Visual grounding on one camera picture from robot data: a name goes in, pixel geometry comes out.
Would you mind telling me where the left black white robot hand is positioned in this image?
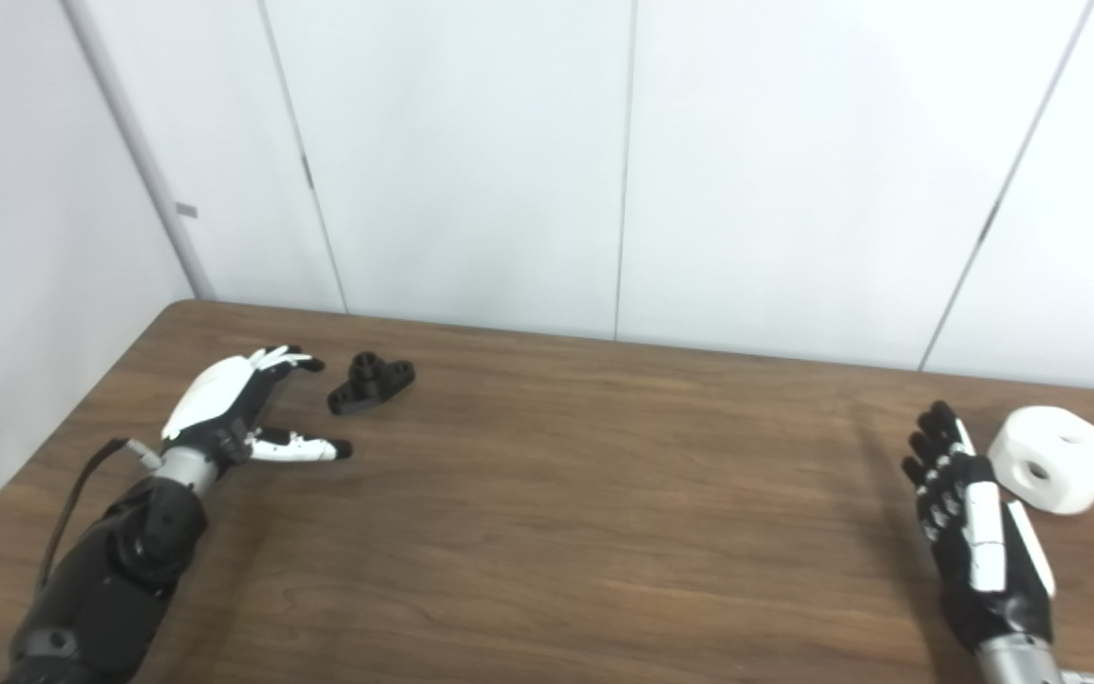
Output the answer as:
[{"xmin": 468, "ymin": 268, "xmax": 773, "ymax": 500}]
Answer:
[{"xmin": 160, "ymin": 346, "xmax": 354, "ymax": 466}]

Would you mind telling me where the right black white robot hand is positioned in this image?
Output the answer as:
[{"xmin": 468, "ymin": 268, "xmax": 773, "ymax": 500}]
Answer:
[{"xmin": 901, "ymin": 400, "xmax": 1058, "ymax": 655}]

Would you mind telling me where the round white piece with holes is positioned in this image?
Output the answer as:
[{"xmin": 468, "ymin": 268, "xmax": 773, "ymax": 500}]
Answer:
[{"xmin": 987, "ymin": 406, "xmax": 1094, "ymax": 516}]

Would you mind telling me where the black flanged holder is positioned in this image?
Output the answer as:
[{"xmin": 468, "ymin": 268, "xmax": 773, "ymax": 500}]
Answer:
[{"xmin": 327, "ymin": 351, "xmax": 417, "ymax": 417}]

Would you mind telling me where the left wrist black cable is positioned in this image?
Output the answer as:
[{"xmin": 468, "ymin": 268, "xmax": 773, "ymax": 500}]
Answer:
[{"xmin": 34, "ymin": 437, "xmax": 164, "ymax": 599}]

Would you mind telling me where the grey wall corner post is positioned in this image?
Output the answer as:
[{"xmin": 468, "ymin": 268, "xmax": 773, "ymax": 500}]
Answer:
[{"xmin": 63, "ymin": 0, "xmax": 217, "ymax": 301}]

